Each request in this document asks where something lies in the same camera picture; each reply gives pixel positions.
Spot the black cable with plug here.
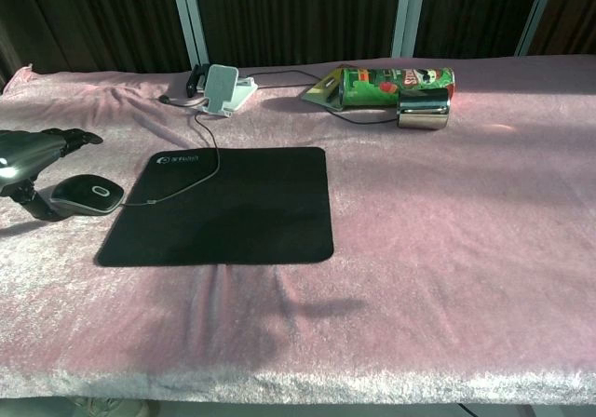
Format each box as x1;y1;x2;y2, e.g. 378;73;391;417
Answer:
157;92;207;109

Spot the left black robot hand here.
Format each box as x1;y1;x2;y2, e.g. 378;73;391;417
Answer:
0;128;104;223

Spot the black wired computer mouse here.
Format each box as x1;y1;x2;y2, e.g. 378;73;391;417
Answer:
49;173;126;216

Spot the shiny metal cup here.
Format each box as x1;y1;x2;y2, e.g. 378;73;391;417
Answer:
396;87;452;131

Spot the white phone stand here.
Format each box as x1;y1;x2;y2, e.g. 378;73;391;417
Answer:
191;63;258;119

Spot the black mouse pad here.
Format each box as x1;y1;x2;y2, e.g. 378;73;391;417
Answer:
93;145;335;268

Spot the green Pringles can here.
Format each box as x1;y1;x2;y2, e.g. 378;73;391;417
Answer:
337;65;458;110

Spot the green cardboard package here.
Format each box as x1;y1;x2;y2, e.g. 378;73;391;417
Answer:
300;66;348;109

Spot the grey metal frame post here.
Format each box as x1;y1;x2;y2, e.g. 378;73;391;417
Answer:
391;0;430;59
513;0;561;58
168;0;210;67

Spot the black mouse cable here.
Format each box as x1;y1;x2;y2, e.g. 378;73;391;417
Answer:
121;69;400;209

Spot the pink velvet tablecloth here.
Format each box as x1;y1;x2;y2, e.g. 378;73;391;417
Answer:
0;54;596;408

